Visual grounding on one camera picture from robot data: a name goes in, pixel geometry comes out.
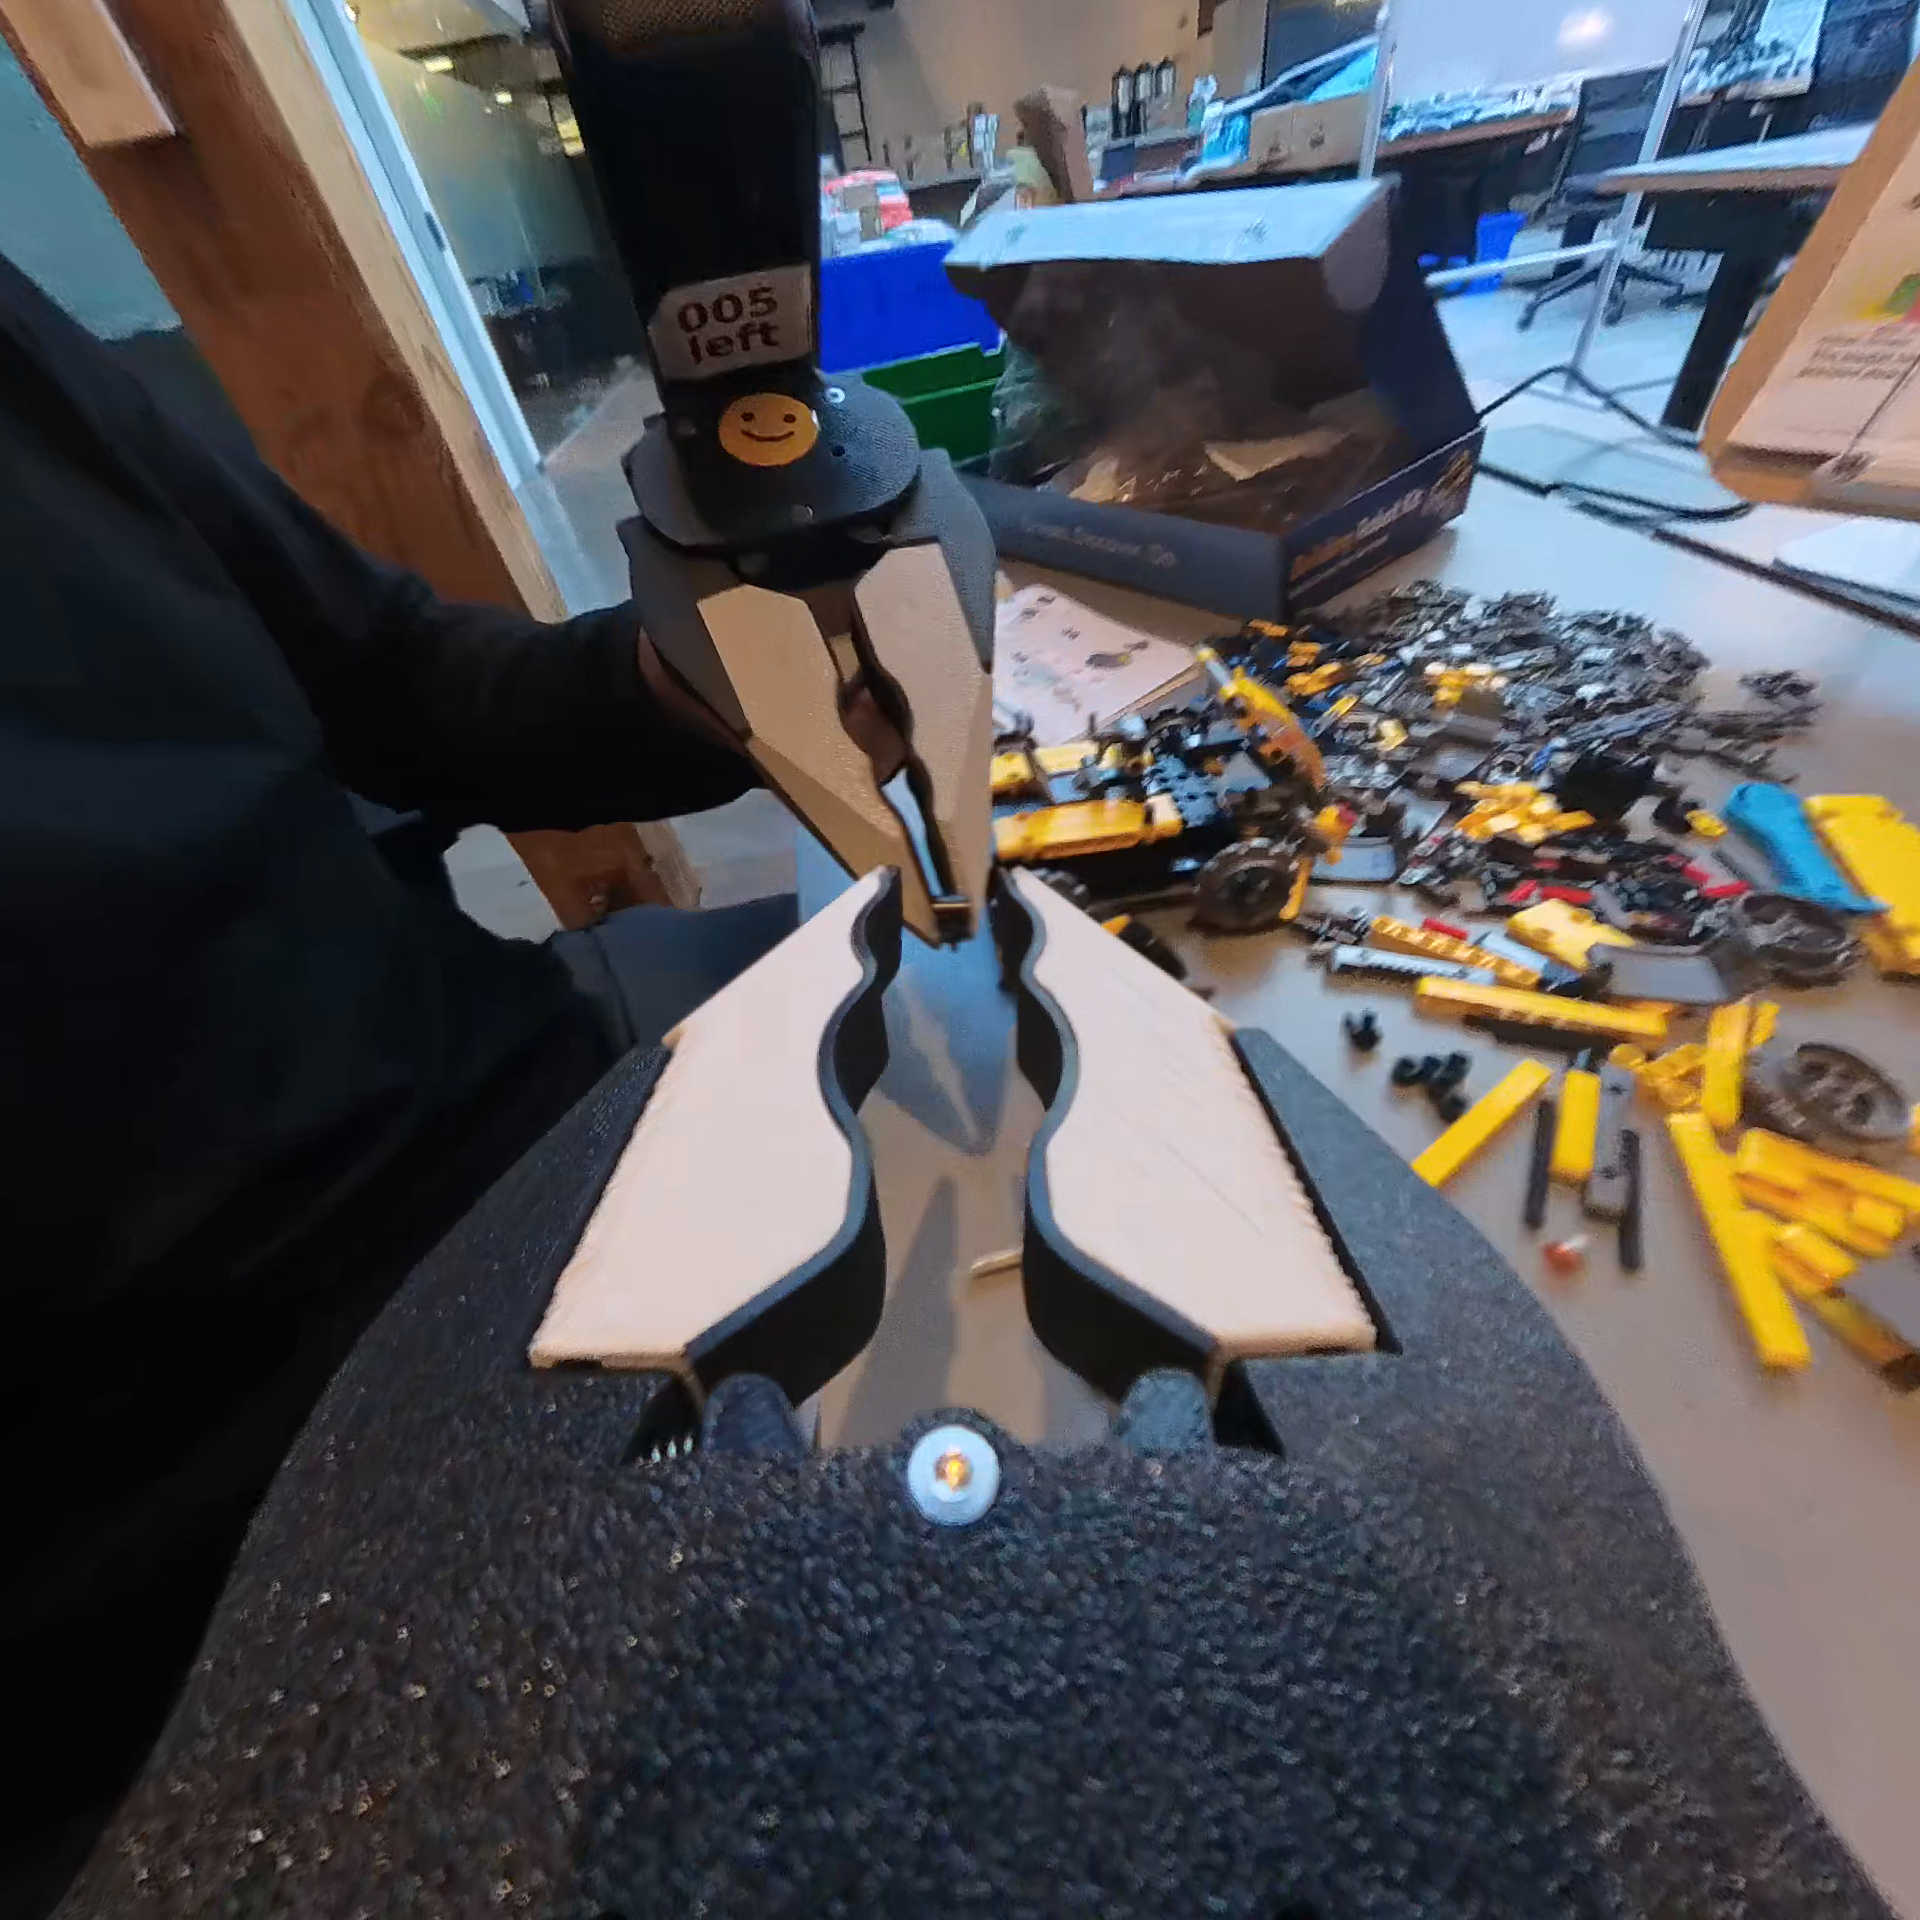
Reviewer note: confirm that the grey round turntable brick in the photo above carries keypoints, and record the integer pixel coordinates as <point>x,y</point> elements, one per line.
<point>1831,1098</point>

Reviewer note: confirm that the grey wheel hub brick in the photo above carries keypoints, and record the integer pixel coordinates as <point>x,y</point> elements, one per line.
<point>1796,938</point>

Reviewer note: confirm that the instruction booklet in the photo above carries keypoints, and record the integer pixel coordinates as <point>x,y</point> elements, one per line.
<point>1081,659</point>

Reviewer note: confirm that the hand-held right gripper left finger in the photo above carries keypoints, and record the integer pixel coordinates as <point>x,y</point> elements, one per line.
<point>720,1184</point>

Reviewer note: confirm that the person's left forearm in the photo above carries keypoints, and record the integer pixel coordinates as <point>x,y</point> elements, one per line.
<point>495,705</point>

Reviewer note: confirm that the grey toothed rack brick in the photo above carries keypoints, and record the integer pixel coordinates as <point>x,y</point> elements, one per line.
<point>1391,963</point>

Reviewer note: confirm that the clear plastic bag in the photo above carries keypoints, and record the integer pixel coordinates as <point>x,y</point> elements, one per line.
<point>1198,388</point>

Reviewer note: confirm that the blue brick separator tool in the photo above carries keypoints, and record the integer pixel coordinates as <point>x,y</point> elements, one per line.
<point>1796,848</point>

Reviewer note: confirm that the black rubber tyre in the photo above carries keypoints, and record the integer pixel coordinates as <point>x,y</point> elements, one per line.
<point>1601,783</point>

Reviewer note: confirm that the whiteboard on stand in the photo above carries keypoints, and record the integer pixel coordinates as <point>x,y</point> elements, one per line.
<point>1529,42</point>

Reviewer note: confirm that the green plastic bin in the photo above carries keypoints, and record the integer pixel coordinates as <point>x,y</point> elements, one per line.
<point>946,406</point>

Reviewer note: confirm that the wooden post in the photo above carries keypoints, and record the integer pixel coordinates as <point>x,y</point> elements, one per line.
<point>301,301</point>

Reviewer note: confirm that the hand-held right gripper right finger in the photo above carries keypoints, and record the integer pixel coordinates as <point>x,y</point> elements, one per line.
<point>1184,1184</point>

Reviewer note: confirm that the blue plastic bin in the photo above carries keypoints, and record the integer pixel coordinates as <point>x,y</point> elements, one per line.
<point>899,307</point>

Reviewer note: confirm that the grey desk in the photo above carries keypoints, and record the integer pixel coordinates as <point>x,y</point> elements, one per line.
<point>1724,1497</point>

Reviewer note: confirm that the wooden board sign stand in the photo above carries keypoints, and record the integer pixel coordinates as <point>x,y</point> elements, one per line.
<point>1831,329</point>

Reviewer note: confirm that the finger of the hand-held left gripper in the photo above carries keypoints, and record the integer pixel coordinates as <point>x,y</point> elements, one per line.
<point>953,673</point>
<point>787,705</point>

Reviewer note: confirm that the grey curved panel brick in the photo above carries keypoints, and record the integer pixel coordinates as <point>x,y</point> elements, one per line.
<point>1672,974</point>

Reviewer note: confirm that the small black connector brick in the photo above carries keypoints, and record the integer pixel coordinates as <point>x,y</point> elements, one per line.
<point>953,916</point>

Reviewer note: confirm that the yellow black brick vehicle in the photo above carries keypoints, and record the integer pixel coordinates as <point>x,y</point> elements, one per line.
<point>1139,819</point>

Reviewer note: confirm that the dark blue cardboard box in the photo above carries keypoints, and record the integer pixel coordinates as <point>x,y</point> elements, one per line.
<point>1351,507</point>

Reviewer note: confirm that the pile of dark grey bricks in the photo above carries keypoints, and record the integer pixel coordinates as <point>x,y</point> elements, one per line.
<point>1576,659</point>

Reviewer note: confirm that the dark background table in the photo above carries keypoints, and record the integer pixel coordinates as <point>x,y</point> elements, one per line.
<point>1724,174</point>

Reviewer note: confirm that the pile of yellow beam bricks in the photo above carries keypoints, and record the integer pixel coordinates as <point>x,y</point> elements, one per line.
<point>1741,1245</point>

